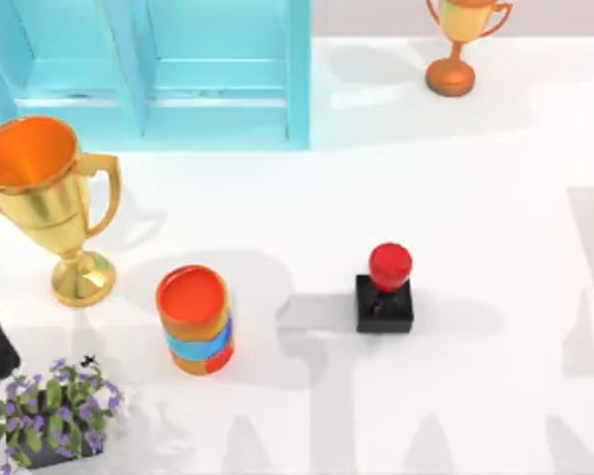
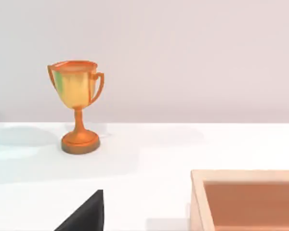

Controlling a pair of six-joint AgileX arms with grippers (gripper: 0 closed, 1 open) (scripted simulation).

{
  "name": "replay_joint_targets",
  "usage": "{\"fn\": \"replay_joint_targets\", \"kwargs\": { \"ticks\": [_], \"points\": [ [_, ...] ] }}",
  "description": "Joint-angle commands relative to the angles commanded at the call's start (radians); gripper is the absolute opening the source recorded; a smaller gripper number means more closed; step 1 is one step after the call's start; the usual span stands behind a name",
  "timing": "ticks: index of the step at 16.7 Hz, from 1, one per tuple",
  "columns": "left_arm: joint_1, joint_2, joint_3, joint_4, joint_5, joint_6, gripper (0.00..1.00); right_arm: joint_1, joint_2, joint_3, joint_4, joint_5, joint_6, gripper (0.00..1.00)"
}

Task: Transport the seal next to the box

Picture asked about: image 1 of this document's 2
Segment red knob on black base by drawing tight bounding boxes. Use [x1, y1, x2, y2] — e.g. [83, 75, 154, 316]
[354, 241, 416, 334]

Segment orange and blue can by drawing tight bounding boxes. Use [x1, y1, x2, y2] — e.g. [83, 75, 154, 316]
[154, 264, 236, 376]

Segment light blue rack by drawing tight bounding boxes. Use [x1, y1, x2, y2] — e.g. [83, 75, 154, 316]
[0, 0, 312, 151]

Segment large gold trophy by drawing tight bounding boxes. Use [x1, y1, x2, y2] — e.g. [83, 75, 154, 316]
[0, 116, 123, 309]

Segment small gold trophy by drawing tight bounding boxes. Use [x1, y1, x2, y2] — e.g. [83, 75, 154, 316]
[424, 0, 515, 97]

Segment purple flower plant pot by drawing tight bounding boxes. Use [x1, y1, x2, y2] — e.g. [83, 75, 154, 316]
[0, 354, 126, 475]

